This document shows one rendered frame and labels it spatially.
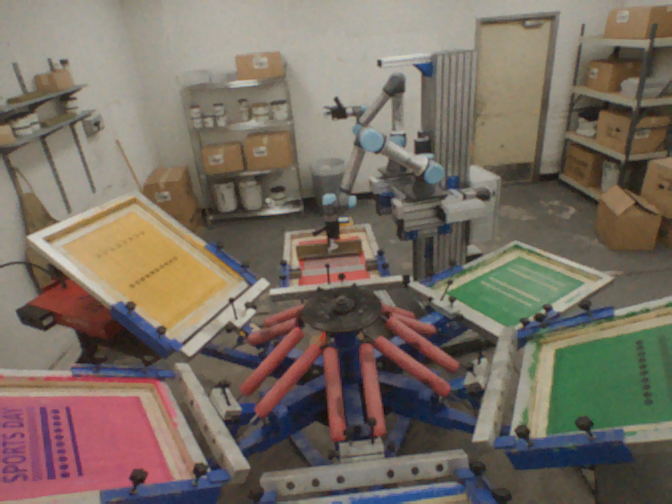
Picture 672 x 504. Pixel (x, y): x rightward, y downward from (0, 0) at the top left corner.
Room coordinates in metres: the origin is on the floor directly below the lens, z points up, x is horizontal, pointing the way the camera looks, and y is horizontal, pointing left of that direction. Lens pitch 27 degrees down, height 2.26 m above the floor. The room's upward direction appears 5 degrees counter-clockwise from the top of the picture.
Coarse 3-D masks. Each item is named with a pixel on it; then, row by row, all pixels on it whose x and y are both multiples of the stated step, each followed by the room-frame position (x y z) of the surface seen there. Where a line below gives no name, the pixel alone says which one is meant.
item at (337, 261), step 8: (336, 240) 2.72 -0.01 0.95; (336, 256) 2.50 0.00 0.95; (344, 256) 2.49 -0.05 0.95; (352, 256) 2.48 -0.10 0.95; (360, 256) 2.47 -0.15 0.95; (336, 264) 2.39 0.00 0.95; (344, 264) 2.38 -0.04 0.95; (352, 264) 2.38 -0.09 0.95; (344, 272) 2.29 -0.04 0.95; (352, 272) 2.28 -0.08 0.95; (360, 272) 2.27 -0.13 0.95; (368, 272) 2.26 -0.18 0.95; (336, 280) 2.21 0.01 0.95; (344, 280) 2.20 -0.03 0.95; (352, 280) 2.19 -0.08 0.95
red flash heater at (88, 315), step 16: (48, 288) 2.14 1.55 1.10; (80, 288) 2.10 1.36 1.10; (32, 304) 1.98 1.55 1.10; (48, 304) 1.97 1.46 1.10; (64, 304) 1.95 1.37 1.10; (80, 304) 1.94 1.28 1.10; (96, 304) 1.93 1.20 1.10; (64, 320) 1.87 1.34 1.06; (80, 320) 1.81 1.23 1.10; (96, 320) 1.78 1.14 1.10; (112, 320) 1.78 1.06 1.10; (96, 336) 1.78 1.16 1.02; (112, 336) 1.76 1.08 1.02
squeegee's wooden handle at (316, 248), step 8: (344, 240) 2.51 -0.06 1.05; (352, 240) 2.50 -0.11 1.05; (360, 240) 2.49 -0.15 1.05; (296, 248) 2.48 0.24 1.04; (304, 248) 2.48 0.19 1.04; (312, 248) 2.48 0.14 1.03; (320, 248) 2.48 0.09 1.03; (336, 248) 2.48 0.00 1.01; (344, 248) 2.48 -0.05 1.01; (352, 248) 2.49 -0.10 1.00; (360, 248) 2.49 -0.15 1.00
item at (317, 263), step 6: (312, 240) 2.76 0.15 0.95; (318, 240) 2.75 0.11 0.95; (324, 240) 2.74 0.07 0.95; (318, 258) 2.49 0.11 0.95; (324, 258) 2.48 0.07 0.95; (330, 258) 2.48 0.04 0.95; (300, 264) 2.43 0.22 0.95; (306, 264) 2.43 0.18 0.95; (312, 264) 2.42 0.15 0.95; (318, 264) 2.41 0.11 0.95; (324, 264) 2.41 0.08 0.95; (330, 264) 2.40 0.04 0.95; (306, 276) 2.28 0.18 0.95; (312, 276) 2.28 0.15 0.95; (318, 276) 2.27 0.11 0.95; (324, 276) 2.26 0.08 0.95; (330, 276) 2.26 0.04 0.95; (300, 282) 2.22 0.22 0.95; (306, 282) 2.21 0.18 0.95; (312, 282) 2.21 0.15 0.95; (318, 282) 2.20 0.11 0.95; (324, 282) 2.20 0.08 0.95
